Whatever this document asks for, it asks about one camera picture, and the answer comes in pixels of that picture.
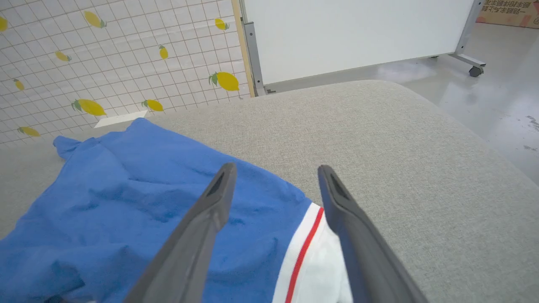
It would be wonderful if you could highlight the lemon print tiled panel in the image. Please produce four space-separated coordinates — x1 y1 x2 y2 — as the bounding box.
0 0 256 148

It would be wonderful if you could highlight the grey fabric sofa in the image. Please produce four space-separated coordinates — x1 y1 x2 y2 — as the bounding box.
0 80 539 303

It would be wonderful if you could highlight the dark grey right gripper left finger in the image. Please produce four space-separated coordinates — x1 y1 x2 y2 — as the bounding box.
124 162 237 303

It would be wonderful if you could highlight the blue white basketball jersey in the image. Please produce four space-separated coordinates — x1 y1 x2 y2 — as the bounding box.
0 118 354 303

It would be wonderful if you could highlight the white wheeled partition board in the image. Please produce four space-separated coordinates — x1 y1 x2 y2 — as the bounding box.
239 0 487 96

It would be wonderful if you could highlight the brown cardboard box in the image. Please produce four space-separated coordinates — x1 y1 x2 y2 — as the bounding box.
476 0 539 29

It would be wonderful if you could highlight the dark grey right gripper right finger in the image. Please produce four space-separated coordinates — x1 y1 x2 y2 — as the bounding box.
318 165 428 303

